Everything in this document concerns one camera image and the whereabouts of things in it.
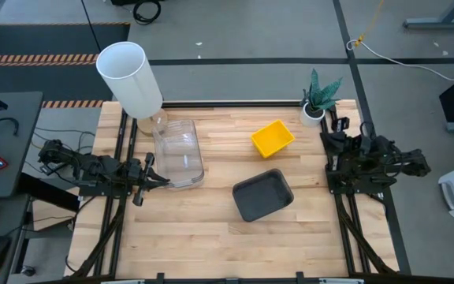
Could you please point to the white lamp with wooden base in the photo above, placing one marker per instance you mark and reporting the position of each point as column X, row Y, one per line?
column 128, row 79

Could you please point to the black aluminium table frame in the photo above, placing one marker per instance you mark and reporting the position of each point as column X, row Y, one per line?
column 231, row 105

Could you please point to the grey metal table foot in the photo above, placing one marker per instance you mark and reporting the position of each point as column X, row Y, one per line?
column 443, row 23

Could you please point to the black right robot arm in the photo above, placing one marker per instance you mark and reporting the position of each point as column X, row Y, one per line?
column 408, row 163

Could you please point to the green plant in white pot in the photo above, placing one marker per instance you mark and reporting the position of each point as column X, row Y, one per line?
column 311, row 116

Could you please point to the light wooden board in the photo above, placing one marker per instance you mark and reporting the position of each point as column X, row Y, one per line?
column 49, row 215

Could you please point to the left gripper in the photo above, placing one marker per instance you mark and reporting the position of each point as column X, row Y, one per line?
column 140, row 177

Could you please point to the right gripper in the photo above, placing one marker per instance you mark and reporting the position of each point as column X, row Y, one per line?
column 353, row 146

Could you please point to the black caster wheel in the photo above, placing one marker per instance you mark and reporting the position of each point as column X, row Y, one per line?
column 28, row 271

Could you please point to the grey side desk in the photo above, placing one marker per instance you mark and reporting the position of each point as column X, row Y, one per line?
column 22, row 118

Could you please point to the black hazard-striped floor mat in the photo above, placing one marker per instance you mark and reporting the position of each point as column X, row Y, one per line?
column 53, row 39

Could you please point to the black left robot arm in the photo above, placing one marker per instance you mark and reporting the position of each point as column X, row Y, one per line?
column 93, row 167

